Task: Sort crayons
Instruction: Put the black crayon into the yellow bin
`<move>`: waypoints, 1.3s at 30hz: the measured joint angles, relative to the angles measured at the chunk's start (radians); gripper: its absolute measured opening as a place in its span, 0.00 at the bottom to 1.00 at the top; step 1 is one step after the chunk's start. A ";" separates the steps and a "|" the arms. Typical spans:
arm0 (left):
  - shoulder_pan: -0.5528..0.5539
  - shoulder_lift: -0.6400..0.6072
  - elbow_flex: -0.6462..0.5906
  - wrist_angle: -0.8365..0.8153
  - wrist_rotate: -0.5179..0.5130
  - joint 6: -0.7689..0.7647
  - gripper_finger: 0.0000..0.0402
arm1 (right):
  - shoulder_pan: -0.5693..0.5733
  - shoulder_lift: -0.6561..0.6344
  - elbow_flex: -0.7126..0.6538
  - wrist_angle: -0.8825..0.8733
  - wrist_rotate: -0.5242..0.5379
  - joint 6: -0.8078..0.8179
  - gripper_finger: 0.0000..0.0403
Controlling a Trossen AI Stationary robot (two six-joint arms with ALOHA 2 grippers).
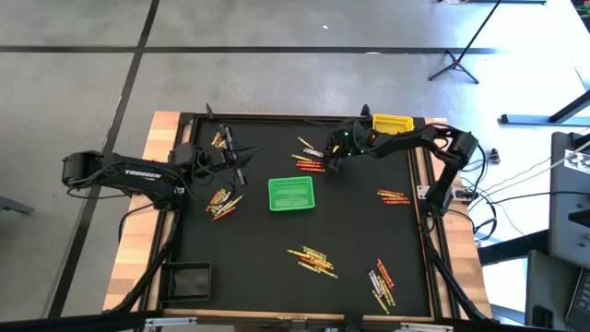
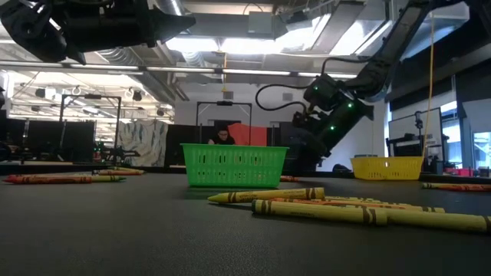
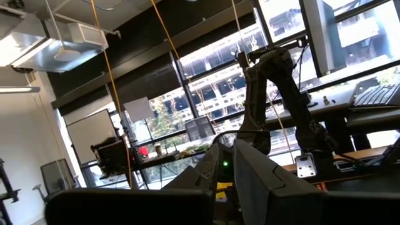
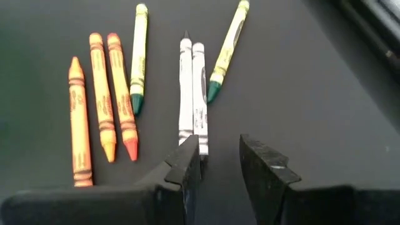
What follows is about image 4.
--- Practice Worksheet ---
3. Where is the red-orange crayon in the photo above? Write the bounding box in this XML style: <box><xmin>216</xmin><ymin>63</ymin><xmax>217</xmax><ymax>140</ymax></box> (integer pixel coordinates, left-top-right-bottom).
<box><xmin>106</xmin><ymin>32</ymin><xmax>139</xmax><ymax>162</ymax></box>

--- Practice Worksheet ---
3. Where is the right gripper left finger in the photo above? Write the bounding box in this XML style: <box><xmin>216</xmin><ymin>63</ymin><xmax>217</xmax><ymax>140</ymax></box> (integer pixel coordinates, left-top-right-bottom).
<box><xmin>0</xmin><ymin>134</ymin><xmax>201</xmax><ymax>225</ymax></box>

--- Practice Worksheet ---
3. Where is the green crayon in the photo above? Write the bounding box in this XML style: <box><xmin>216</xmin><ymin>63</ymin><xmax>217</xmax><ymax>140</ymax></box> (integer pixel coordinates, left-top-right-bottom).
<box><xmin>206</xmin><ymin>0</ymin><xmax>251</xmax><ymax>104</ymax></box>
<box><xmin>129</xmin><ymin>2</ymin><xmax>149</xmax><ymax>116</ymax></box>

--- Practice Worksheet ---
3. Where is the black table frame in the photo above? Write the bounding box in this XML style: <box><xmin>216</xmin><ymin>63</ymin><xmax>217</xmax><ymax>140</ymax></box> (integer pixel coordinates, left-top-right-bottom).
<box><xmin>334</xmin><ymin>0</ymin><xmax>400</xmax><ymax>73</ymax></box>

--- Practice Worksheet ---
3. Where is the orange crayon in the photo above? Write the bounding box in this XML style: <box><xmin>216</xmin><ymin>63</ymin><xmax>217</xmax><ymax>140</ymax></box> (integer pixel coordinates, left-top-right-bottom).
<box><xmin>89</xmin><ymin>32</ymin><xmax>118</xmax><ymax>163</ymax></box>
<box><xmin>67</xmin><ymin>56</ymin><xmax>94</xmax><ymax>188</ymax></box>

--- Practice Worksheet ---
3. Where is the black crayon white wrapper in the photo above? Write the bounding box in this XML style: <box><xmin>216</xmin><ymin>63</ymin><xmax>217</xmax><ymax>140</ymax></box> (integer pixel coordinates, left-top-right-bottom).
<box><xmin>178</xmin><ymin>30</ymin><xmax>194</xmax><ymax>146</ymax></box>
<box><xmin>191</xmin><ymin>42</ymin><xmax>209</xmax><ymax>156</ymax></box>

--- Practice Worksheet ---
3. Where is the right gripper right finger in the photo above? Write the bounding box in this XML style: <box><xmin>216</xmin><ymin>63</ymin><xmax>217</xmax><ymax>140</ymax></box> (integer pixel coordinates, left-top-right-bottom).
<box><xmin>239</xmin><ymin>134</ymin><xmax>400</xmax><ymax>225</ymax></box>

